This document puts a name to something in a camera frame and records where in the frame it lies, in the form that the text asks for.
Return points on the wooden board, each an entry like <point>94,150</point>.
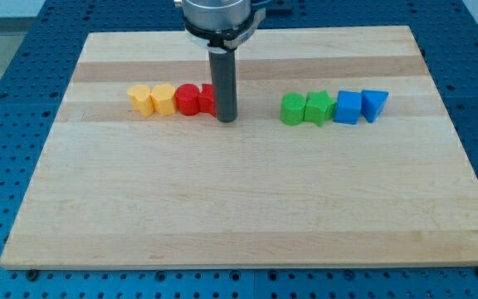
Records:
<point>115,190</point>

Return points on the blue perforated table plate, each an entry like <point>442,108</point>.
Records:
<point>36,79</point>

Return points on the green cylinder block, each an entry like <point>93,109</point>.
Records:
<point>292,109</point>

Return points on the green star block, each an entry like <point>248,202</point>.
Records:
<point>320,107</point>

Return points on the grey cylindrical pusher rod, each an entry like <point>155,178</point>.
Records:
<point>223,72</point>

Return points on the yellow pentagon block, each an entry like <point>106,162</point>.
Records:
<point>163,99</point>

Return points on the blue triangle block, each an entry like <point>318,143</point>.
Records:
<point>373,103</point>

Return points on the red cylinder block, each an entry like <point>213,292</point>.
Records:
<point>186,96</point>

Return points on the blue cube block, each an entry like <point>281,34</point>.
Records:
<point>348,108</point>

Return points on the red block behind rod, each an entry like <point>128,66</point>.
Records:
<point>206,100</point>

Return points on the yellow heart block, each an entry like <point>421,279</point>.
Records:
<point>140,98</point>

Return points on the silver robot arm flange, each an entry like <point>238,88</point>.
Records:
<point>220,26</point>

